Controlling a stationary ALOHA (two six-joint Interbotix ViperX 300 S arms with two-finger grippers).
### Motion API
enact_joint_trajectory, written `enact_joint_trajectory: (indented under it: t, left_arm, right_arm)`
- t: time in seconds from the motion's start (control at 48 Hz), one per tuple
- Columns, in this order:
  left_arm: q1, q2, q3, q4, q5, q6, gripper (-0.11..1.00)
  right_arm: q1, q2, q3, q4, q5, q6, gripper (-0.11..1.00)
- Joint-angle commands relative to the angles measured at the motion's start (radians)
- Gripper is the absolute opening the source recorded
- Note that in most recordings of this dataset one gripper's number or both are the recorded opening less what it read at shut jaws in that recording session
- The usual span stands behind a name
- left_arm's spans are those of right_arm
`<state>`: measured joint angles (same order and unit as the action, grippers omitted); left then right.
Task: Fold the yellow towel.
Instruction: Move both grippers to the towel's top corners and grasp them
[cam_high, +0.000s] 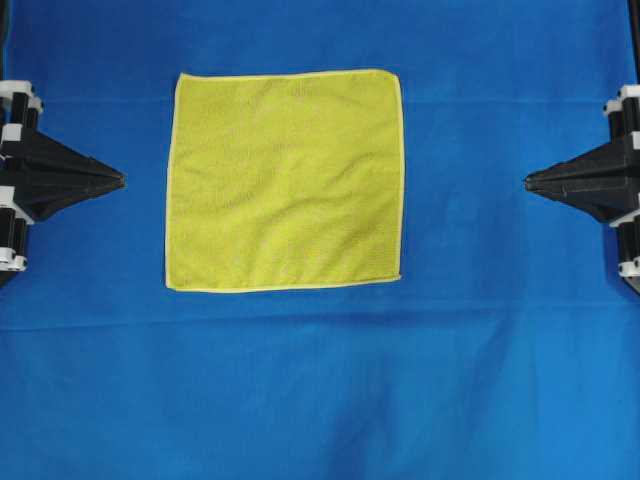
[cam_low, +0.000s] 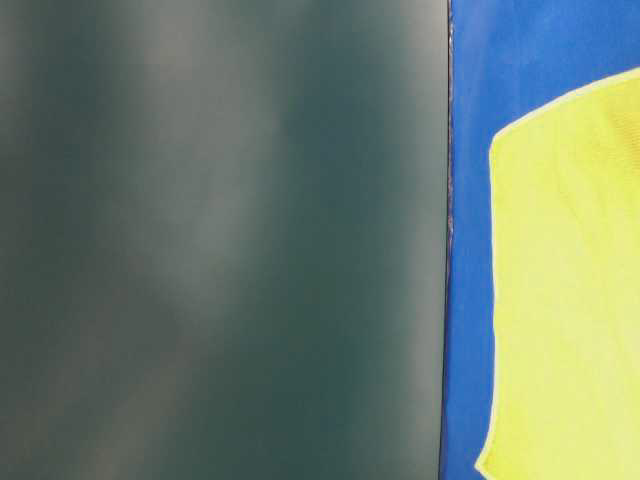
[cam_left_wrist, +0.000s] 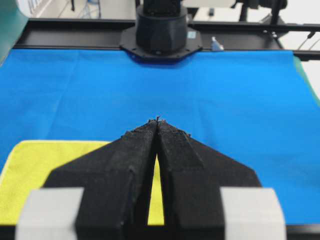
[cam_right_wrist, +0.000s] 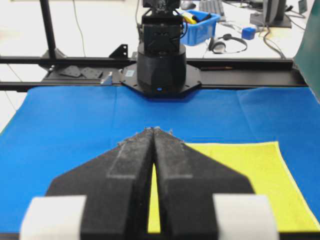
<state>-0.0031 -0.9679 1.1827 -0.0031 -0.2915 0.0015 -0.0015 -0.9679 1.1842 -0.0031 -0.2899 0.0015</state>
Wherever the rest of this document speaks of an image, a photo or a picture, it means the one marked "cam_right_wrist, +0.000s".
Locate black vertical frame post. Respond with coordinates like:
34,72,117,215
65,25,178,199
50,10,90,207
40,0,56,60

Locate small blue box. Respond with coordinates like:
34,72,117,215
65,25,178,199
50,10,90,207
241,27,257,40

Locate green backdrop board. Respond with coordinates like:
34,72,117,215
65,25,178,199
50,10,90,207
294,9,320,102

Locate black keyboard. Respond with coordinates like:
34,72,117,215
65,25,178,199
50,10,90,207
198,0,226,22

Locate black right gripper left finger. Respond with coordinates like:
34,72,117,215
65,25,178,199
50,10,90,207
19,126,155,240

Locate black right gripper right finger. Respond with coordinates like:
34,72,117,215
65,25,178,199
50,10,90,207
152,126,280,240

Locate black monitor stand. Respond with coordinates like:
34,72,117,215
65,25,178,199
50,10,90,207
250,0,292,28

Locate blue plastic bin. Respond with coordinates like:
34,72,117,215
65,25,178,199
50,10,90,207
180,10,221,46

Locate blue table cloth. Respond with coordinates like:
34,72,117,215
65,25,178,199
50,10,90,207
0,86,320,233

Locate black aluminium frame rail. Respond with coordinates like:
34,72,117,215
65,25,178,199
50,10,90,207
0,56,307,92

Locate black headphones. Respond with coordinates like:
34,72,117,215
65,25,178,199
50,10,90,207
207,33,248,55

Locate yellow-green towel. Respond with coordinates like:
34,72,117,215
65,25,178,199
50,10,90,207
147,141,320,233

